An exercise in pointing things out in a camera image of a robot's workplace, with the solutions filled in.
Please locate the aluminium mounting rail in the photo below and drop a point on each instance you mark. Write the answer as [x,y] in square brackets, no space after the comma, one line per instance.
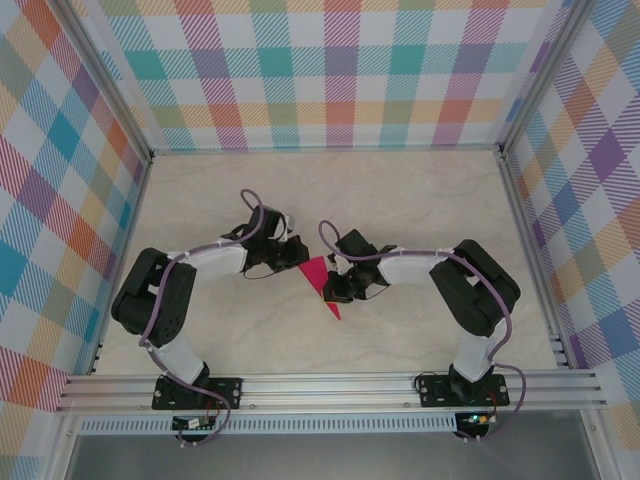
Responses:
[325,390]

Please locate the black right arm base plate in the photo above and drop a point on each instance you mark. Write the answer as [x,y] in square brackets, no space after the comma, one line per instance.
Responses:
[432,392]

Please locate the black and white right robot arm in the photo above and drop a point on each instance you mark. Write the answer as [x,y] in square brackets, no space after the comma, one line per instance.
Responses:
[405,267]

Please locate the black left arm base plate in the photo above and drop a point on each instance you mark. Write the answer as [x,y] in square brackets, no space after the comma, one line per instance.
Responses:
[227,390]

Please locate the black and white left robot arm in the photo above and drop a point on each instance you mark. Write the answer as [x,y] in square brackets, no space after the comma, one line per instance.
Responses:
[215,260]

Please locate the aluminium side rail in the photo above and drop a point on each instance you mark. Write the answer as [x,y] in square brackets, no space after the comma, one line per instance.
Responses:
[530,250]
[120,270]

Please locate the aluminium frame post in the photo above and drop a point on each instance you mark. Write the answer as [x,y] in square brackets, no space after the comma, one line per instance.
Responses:
[542,75]
[105,80]

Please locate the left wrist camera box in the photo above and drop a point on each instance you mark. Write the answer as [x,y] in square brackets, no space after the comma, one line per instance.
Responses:
[287,226]

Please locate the pink square paper sheet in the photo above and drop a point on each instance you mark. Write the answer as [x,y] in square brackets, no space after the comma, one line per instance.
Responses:
[314,272]

